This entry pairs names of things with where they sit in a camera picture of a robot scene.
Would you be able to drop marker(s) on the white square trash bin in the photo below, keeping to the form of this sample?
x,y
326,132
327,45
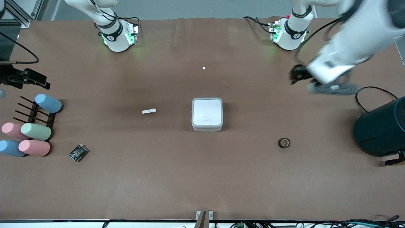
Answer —
x,y
207,114

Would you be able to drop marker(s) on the green plastic cup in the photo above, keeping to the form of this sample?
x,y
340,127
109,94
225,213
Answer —
x,y
36,131

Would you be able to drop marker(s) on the black cup rack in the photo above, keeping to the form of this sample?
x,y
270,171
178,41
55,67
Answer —
x,y
34,114

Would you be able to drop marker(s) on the black tissue packet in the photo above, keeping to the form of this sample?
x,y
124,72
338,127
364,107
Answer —
x,y
77,153

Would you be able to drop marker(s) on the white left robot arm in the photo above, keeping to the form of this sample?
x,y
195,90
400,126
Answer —
x,y
364,31

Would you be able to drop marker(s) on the green-lit right base box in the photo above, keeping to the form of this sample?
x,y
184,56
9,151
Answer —
x,y
132,34

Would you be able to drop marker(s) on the black tape roll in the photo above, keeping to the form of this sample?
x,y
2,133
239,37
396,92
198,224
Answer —
x,y
280,143

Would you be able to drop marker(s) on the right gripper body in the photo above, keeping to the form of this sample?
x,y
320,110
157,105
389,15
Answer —
x,y
9,77

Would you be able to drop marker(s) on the metal table edge bracket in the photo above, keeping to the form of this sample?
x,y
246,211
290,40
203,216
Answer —
x,y
204,217

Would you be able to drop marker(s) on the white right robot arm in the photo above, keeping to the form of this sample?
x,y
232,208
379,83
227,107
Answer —
x,y
115,39

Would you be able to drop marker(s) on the dark teal cylindrical appliance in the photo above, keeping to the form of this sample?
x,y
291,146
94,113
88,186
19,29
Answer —
x,y
379,129

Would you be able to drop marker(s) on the green-lit base box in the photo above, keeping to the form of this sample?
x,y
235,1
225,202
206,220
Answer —
x,y
132,34
275,31

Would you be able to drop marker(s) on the blue plastic cup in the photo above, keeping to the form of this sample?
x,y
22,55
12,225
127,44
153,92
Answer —
x,y
48,103
11,148

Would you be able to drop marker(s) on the pink plastic cup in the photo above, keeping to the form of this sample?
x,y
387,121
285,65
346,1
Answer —
x,y
12,130
34,148

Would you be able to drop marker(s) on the green terminal connector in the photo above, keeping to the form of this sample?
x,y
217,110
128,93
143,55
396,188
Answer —
x,y
240,225

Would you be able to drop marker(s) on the green-lit left base box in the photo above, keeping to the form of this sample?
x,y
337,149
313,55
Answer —
x,y
275,31

